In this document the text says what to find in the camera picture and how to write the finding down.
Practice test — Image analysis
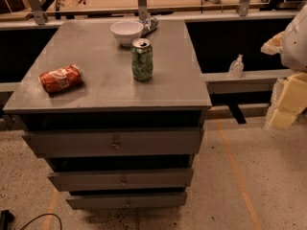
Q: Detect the black device on floor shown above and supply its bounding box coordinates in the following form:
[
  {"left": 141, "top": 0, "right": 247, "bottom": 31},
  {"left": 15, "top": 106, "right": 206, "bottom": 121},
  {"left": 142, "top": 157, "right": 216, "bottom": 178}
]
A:
[{"left": 0, "top": 210, "right": 14, "bottom": 230}]

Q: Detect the white bowl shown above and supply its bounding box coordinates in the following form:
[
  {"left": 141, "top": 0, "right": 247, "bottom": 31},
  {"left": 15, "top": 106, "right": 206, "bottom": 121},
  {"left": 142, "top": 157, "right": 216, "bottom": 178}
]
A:
[{"left": 110, "top": 21, "right": 144, "bottom": 47}]

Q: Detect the top grey drawer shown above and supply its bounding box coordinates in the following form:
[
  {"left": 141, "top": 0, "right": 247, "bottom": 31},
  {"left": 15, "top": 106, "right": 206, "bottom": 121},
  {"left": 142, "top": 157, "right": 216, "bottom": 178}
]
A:
[{"left": 22, "top": 127, "right": 203, "bottom": 158}]

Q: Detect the red crushed soda can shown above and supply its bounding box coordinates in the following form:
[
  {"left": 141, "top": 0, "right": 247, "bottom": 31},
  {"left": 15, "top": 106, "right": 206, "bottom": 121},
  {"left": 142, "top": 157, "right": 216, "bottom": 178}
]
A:
[{"left": 38, "top": 64, "right": 83, "bottom": 93}]

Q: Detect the grey drawer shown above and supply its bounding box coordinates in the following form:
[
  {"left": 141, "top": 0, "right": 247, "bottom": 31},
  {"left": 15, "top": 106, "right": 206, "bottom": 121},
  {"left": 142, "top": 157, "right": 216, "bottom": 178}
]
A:
[
  {"left": 48, "top": 168, "right": 194, "bottom": 192},
  {"left": 22, "top": 127, "right": 203, "bottom": 158},
  {"left": 66, "top": 192, "right": 187, "bottom": 210}
]

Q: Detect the black cable on floor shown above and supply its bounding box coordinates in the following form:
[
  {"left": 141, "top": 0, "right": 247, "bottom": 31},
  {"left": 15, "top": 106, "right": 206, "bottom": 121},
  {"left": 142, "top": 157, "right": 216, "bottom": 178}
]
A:
[{"left": 18, "top": 213, "right": 63, "bottom": 230}]

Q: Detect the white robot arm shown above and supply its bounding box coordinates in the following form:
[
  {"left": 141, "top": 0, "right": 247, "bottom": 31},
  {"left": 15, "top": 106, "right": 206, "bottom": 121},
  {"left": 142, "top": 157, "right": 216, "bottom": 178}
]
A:
[{"left": 261, "top": 5, "right": 307, "bottom": 71}]

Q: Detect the clear plastic water bottle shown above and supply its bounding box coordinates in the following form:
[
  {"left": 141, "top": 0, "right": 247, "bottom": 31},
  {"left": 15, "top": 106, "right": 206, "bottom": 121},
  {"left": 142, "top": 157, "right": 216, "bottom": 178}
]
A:
[{"left": 141, "top": 16, "right": 158, "bottom": 36}]

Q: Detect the green soda can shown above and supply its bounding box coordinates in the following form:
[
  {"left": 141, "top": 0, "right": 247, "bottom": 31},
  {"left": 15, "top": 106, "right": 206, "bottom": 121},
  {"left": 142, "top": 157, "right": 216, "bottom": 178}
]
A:
[{"left": 131, "top": 38, "right": 154, "bottom": 81}]

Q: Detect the yellow foam block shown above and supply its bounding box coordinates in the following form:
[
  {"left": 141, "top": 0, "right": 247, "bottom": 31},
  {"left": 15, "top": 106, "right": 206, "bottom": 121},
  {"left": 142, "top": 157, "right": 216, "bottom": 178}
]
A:
[{"left": 266, "top": 72, "right": 307, "bottom": 129}]

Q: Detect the clear hand sanitizer bottle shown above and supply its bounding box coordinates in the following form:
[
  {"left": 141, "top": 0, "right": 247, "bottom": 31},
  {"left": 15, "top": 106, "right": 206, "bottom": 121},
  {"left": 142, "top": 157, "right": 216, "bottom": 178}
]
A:
[{"left": 228, "top": 55, "right": 244, "bottom": 79}]

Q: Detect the bottom grey drawer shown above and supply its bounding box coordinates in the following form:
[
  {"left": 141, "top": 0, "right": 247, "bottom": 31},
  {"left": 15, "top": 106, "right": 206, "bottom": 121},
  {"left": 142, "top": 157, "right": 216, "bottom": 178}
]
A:
[{"left": 66, "top": 192, "right": 187, "bottom": 210}]

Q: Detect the middle grey drawer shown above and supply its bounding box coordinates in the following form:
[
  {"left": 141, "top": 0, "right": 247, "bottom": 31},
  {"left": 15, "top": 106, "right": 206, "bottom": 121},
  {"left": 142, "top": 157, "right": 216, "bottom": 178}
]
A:
[{"left": 48, "top": 168, "right": 194, "bottom": 192}]

